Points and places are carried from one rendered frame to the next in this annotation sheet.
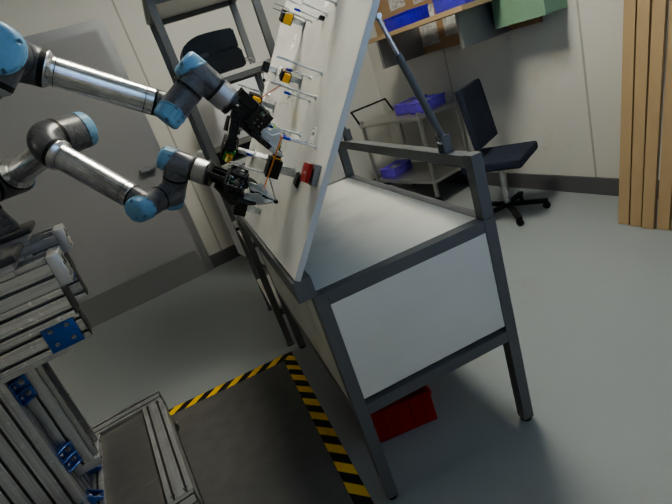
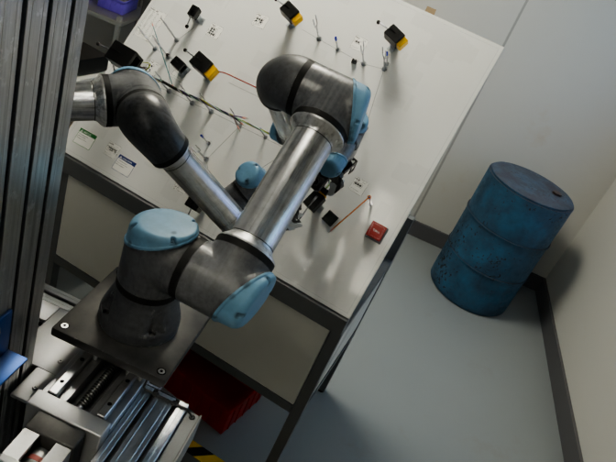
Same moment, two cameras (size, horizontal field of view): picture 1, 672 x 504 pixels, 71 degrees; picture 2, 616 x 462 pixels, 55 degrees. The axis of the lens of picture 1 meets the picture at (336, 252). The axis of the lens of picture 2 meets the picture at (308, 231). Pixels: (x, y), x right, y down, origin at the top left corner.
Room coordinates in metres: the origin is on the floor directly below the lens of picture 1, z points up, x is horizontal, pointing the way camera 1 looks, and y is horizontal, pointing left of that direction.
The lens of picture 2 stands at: (0.68, 1.58, 1.96)
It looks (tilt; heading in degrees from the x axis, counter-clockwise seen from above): 30 degrees down; 296
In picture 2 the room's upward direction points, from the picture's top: 23 degrees clockwise
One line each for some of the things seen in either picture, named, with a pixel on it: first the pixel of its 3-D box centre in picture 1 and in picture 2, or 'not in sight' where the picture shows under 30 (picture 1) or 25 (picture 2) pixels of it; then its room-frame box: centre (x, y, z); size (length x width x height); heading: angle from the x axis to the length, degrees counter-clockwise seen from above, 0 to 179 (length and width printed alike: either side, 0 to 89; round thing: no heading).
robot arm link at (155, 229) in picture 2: not in sight; (160, 251); (1.25, 0.92, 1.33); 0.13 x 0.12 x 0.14; 18
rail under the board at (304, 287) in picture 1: (263, 239); (194, 235); (1.72, 0.25, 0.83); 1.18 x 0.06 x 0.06; 13
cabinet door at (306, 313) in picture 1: (306, 315); (245, 324); (1.46, 0.17, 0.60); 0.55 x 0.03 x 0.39; 13
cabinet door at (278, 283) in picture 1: (274, 269); (121, 247); (2.00, 0.29, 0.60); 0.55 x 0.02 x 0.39; 13
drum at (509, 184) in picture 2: not in sight; (498, 238); (1.23, -2.13, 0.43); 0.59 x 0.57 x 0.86; 113
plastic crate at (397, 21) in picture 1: (406, 18); not in sight; (3.90, -1.09, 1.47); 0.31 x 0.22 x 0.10; 23
